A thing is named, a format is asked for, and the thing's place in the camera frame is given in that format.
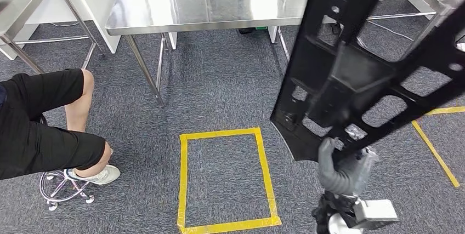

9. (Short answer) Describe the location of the black plastic mounting plate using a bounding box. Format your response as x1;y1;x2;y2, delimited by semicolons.
270;0;465;163

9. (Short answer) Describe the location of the stainless steel workbench table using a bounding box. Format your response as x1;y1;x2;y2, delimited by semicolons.
104;0;317;108

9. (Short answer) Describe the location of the yellow floor tape rectangle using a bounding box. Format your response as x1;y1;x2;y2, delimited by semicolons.
177;127;282;234
411;106;465;189

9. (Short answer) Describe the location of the person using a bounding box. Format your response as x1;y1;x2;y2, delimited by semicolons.
0;68;121;186

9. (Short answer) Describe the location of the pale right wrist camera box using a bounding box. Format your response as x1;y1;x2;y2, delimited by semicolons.
352;198;399;230

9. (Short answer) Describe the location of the white floor cable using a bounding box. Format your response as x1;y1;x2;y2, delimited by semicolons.
366;20;415;42

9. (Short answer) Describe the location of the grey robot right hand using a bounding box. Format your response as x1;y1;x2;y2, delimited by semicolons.
318;137;379;196

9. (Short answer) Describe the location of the black and green floor box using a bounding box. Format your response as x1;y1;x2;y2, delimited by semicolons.
237;26;269;35

